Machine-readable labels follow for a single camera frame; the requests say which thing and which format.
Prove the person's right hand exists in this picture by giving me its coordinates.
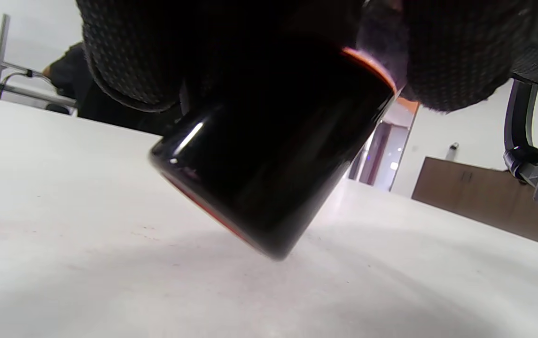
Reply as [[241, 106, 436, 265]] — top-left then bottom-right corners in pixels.
[[357, 0, 538, 113]]

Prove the person's left hand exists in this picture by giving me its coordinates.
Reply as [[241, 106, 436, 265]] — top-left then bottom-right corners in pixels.
[[75, 0, 368, 113]]

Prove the brown wooden cabinet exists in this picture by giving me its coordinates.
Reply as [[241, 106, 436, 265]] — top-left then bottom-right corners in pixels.
[[411, 156, 538, 254]]

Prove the grey metal frame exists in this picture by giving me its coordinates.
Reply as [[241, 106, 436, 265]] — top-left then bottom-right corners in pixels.
[[0, 14, 78, 109]]

